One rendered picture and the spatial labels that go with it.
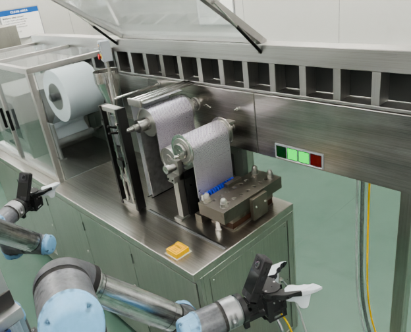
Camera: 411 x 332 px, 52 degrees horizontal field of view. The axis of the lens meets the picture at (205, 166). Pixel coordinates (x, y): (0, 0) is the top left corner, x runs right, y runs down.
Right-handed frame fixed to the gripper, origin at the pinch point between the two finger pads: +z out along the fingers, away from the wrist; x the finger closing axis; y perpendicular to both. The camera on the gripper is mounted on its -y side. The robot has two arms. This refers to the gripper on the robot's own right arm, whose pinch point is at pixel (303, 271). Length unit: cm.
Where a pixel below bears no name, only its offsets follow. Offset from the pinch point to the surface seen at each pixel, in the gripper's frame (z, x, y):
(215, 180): 19, -93, 5
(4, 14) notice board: -35, -645, -137
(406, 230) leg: 77, -37, 32
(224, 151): 27, -94, -7
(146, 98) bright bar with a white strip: 1, -114, -38
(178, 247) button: -10, -75, 21
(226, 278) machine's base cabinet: 5, -66, 39
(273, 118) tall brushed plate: 45, -77, -21
